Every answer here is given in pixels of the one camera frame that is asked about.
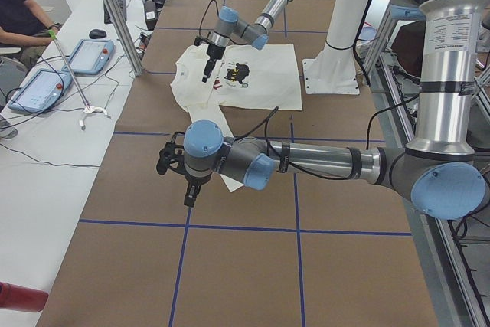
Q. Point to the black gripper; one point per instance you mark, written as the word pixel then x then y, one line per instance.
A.
pixel 194 180
pixel 212 53

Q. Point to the cream cat print t-shirt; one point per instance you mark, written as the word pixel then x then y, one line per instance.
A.
pixel 245 78

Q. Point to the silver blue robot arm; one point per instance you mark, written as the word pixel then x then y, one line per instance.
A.
pixel 229 22
pixel 434 171

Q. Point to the black power adapter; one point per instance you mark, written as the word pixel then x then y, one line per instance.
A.
pixel 151 14

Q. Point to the black keyboard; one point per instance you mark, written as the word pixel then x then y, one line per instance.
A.
pixel 122 7

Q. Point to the black computer mouse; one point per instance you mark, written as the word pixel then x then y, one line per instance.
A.
pixel 97 34

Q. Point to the far blue teach pendant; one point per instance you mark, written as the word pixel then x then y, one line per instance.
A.
pixel 90 56

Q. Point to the blue teach pendant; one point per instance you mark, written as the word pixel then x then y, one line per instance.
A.
pixel 90 56
pixel 41 92

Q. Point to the metal reacher grabber stick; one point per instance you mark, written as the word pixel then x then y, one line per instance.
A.
pixel 88 108

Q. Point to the near blue teach pendant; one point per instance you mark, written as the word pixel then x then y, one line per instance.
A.
pixel 41 92

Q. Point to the seated person dark shirt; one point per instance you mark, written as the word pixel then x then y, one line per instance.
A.
pixel 26 25

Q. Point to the red bottle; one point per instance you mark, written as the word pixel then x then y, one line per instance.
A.
pixel 21 298

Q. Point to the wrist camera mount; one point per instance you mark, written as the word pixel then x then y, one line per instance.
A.
pixel 200 39
pixel 171 157

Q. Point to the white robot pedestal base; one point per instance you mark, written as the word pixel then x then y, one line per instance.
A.
pixel 333 71

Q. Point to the aluminium frame post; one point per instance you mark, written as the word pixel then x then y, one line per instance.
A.
pixel 125 38

